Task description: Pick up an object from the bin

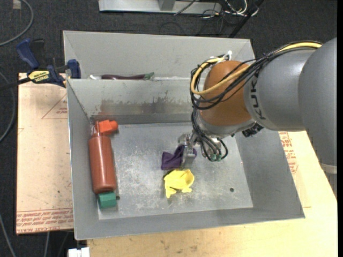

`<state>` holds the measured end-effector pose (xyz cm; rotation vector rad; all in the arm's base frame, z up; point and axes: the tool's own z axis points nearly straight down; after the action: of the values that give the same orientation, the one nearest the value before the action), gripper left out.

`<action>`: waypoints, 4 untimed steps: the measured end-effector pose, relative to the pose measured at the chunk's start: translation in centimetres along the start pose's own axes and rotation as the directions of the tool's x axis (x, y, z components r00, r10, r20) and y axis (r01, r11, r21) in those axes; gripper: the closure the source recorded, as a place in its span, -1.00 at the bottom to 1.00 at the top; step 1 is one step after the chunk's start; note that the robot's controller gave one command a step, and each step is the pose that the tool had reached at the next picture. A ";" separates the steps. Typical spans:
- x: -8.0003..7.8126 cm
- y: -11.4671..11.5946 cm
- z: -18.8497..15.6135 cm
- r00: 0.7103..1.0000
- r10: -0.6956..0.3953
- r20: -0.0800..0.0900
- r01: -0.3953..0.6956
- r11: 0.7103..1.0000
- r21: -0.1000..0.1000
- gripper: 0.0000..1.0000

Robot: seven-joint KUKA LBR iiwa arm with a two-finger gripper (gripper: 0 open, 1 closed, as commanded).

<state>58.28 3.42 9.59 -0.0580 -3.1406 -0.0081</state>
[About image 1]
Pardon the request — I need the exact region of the brown cardboard board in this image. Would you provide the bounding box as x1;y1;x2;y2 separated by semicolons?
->
16;72;300;236

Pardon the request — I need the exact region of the red-brown spray bottle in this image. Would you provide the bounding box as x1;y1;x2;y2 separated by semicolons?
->
88;119;119;195

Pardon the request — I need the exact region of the green block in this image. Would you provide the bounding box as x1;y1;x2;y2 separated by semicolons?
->
96;191;117;209

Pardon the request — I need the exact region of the purple cloth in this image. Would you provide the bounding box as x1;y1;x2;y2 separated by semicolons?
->
160;145;198;171

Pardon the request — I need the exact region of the purple toy eggplant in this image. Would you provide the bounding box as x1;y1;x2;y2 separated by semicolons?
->
100;72;155;81

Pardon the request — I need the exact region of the grey metal bin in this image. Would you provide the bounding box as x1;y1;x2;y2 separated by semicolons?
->
63;30;305;241

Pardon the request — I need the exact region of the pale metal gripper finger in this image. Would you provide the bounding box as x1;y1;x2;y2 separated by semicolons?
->
177;133;191;147
183;145;197;169

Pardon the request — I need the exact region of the yellow cloth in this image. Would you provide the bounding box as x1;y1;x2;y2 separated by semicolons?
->
163;169;195;199

